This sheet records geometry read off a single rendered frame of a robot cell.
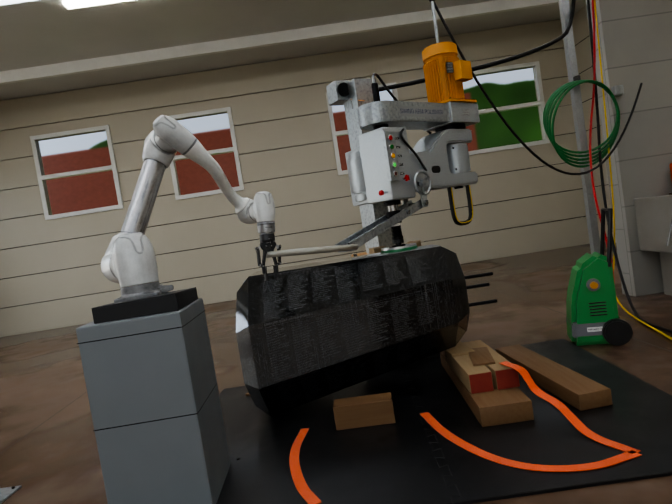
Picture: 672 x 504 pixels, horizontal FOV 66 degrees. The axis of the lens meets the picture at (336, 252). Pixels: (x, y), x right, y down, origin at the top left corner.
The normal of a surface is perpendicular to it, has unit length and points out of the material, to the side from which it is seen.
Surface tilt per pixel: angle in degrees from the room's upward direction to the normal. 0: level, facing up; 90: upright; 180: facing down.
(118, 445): 90
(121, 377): 90
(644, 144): 90
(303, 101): 90
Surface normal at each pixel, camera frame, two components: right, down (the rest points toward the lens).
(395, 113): 0.63, -0.06
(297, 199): 0.04, 0.05
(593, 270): -0.27, 0.09
